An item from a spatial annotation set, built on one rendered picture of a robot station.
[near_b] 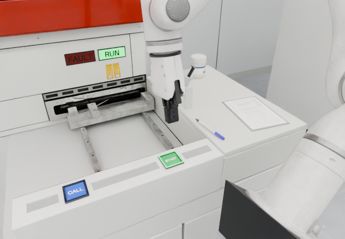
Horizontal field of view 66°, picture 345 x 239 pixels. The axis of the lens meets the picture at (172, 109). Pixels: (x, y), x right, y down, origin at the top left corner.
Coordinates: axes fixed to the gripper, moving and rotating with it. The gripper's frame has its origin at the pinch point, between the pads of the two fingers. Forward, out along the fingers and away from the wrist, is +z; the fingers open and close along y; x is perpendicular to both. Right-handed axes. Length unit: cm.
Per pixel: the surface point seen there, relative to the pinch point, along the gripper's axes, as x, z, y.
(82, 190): -24.5, 14.8, -2.9
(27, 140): -39, 18, -56
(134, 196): -12.7, 19.3, 0.3
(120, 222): -17.2, 27.1, -1.3
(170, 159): -0.1, 14.7, -3.4
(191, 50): 128, 17, -215
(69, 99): -20, 6, -59
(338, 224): 115, 109, -22
